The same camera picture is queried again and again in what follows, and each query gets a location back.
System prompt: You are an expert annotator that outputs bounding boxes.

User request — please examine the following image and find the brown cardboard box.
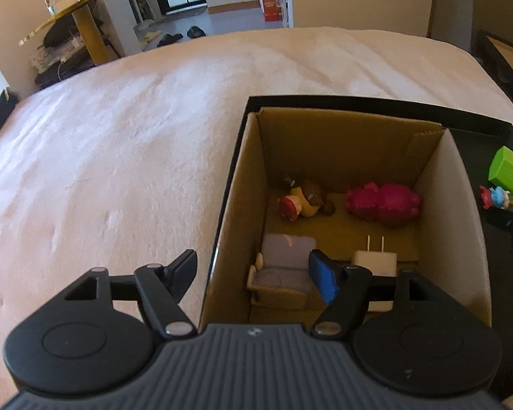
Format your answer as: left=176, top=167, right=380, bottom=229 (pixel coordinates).
left=200, top=107, right=493, bottom=325

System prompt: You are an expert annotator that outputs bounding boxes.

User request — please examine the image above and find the brown girl figurine pink hat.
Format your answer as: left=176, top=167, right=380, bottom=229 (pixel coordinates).
left=278, top=177, right=336, bottom=221

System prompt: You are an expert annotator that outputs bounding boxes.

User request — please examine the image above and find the orange cardboard box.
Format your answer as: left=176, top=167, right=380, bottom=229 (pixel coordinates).
left=258, top=0, right=281, bottom=22

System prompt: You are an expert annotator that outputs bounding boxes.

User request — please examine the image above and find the green toy house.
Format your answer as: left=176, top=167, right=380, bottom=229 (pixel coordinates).
left=488, top=146, right=513, bottom=194

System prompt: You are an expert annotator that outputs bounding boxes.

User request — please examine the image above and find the black tray with cardboard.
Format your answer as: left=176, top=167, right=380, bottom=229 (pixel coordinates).
left=474, top=31, right=513, bottom=102

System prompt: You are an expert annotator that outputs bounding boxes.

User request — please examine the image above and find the white USB charger plug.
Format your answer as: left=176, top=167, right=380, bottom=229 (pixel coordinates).
left=352, top=235, right=397, bottom=313

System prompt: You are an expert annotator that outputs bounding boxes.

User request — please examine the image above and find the gold round side table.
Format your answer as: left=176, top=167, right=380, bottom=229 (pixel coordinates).
left=18, top=0, right=111, bottom=67

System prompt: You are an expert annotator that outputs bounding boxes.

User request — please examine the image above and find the white fluffy blanket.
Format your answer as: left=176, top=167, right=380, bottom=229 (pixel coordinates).
left=0, top=28, right=513, bottom=406

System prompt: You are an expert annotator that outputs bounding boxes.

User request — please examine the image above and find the magenta bear figurine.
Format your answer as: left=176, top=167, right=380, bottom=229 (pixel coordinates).
left=345, top=182, right=422, bottom=228

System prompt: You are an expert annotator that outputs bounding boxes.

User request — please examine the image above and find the small blue red figurine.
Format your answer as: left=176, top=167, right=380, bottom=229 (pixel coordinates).
left=479, top=186, right=513, bottom=212

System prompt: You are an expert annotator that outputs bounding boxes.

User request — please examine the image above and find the black slipper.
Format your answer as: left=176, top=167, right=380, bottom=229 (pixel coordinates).
left=157, top=33, right=183, bottom=47
left=187, top=26, right=206, bottom=39

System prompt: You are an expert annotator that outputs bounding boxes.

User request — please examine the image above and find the lilac toy armchair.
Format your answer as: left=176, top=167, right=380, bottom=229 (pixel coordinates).
left=246, top=233, right=316, bottom=311

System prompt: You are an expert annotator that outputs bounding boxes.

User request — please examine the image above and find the black shallow tray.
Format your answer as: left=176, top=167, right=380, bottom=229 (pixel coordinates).
left=200, top=95, right=513, bottom=399

